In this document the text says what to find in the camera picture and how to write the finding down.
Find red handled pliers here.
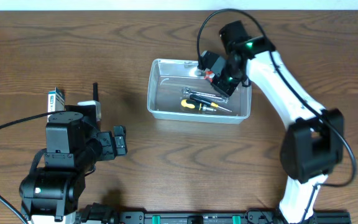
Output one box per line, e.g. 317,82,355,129
204,71,215,83

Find silver ratchet wrench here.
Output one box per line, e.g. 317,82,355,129
181,87,229,103

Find yellow black stubby screwdriver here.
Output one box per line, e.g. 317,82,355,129
181,99,216,112

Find thin black yellow screwdriver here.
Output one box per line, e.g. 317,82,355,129
190,94,232,113

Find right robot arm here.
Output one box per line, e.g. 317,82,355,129
198,21,346,223

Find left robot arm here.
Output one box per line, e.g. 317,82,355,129
19,105,127,222

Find clear plastic container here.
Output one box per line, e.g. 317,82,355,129
147,58,252,124

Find blue white cardboard box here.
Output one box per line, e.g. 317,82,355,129
47,87,65,112

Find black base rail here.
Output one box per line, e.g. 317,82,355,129
73,202,352,224

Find left black cable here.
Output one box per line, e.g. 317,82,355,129
0,110,67,224

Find black cable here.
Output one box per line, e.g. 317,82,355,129
196,8,358,224
0,110,67,224

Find right black cable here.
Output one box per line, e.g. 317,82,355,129
196,8,358,224

